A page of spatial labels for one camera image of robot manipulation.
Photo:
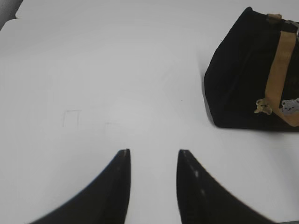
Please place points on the black fabric bag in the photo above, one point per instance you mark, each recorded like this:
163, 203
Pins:
258, 58

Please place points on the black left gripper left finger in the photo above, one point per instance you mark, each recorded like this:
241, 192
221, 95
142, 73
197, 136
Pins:
104, 201

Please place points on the tan bear patch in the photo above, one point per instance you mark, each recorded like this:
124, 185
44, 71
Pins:
262, 106

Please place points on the white bear patch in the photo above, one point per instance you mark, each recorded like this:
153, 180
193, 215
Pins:
290, 106

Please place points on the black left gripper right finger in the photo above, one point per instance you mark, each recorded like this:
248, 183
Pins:
202, 200

